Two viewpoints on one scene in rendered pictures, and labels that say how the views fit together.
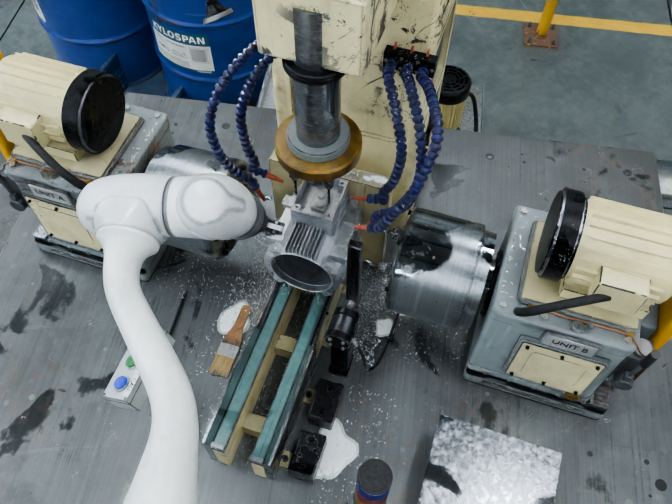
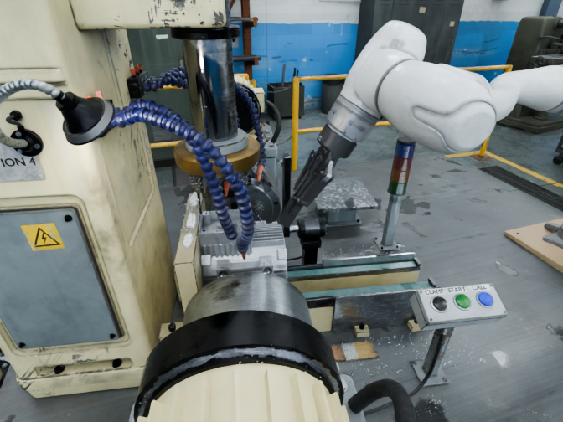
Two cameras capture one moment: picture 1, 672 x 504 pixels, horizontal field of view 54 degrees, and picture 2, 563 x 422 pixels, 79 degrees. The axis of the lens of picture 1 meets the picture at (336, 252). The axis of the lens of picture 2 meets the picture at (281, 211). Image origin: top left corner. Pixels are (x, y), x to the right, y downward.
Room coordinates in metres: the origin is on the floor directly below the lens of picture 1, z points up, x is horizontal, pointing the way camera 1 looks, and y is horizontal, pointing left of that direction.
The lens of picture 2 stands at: (1.09, 0.72, 1.59)
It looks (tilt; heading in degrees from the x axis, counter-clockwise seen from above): 31 degrees down; 245
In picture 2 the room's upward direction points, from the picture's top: straight up
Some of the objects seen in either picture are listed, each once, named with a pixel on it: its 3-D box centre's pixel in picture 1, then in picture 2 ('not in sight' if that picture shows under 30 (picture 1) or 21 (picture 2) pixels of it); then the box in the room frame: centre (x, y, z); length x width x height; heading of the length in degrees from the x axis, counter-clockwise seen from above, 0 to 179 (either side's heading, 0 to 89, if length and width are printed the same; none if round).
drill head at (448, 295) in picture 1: (450, 271); (240, 193); (0.78, -0.27, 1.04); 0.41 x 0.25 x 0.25; 72
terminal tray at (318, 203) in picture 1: (320, 204); (226, 233); (0.92, 0.04, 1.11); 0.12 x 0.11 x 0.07; 162
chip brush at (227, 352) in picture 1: (232, 340); (338, 352); (0.71, 0.26, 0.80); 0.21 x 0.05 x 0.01; 163
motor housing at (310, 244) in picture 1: (315, 239); (245, 261); (0.88, 0.05, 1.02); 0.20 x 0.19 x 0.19; 162
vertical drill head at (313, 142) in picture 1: (317, 104); (212, 97); (0.92, 0.04, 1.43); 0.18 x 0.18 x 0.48
